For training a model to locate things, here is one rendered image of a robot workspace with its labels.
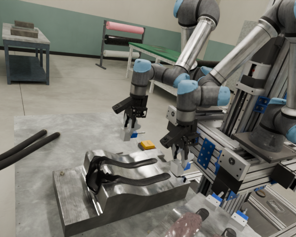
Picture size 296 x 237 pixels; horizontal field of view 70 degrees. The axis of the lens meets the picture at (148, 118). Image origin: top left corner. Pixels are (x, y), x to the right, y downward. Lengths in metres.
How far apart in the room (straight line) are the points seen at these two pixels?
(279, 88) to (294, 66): 0.41
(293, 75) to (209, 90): 0.29
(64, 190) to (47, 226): 0.12
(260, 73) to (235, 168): 0.52
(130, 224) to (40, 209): 0.32
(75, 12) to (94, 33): 0.79
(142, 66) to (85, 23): 6.46
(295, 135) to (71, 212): 0.83
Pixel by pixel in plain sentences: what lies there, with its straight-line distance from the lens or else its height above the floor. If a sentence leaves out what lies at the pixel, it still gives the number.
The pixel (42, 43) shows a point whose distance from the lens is 4.27.
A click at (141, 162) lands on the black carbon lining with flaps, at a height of 0.88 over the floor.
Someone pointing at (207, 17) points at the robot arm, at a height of 1.53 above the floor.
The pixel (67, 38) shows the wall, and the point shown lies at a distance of 7.26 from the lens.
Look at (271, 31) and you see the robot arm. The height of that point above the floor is 1.51.
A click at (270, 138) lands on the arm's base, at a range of 1.10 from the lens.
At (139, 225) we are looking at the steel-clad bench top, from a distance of 0.85.
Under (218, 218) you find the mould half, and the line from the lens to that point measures 0.91.
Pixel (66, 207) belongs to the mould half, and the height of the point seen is 0.86.
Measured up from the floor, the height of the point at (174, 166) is 0.93.
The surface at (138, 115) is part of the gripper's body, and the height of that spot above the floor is 1.05.
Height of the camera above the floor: 1.46
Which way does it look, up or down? 24 degrees down
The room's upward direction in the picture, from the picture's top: 12 degrees clockwise
